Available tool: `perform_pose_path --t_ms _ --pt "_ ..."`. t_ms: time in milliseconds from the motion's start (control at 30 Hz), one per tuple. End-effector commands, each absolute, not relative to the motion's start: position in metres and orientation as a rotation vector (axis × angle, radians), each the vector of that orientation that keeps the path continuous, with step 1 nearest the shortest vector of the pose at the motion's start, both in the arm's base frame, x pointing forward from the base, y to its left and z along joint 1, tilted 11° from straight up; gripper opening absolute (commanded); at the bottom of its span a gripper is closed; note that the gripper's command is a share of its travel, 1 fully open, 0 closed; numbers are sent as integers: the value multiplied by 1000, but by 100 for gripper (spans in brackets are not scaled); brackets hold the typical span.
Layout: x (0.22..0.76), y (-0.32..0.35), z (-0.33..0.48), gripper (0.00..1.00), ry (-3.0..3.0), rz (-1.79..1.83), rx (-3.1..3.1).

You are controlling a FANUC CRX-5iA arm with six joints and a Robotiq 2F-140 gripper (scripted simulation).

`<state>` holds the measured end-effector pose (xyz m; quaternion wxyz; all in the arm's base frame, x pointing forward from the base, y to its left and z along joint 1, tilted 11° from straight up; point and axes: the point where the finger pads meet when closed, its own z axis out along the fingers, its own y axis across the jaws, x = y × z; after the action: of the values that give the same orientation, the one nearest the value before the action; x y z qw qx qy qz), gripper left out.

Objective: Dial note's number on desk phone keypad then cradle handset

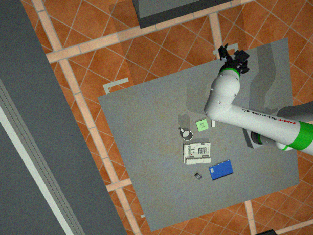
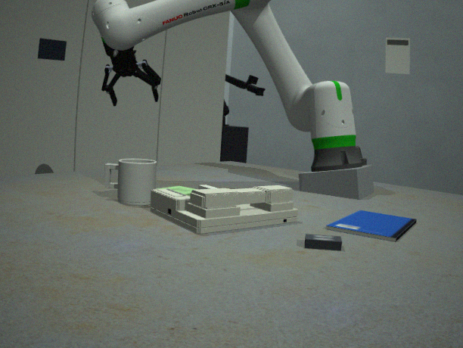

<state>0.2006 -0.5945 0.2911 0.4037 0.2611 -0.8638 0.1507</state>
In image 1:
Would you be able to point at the blue notebook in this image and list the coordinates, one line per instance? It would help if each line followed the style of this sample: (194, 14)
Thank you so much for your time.
(221, 170)

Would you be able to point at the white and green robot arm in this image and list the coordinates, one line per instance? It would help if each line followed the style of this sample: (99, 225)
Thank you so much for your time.
(287, 130)

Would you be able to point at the white mug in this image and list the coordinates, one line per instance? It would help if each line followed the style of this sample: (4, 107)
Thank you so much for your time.
(186, 135)

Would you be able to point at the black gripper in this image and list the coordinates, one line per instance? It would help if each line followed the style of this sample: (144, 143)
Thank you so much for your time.
(224, 55)

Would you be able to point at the green sticky note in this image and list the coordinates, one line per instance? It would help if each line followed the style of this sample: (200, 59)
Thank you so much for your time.
(202, 125)

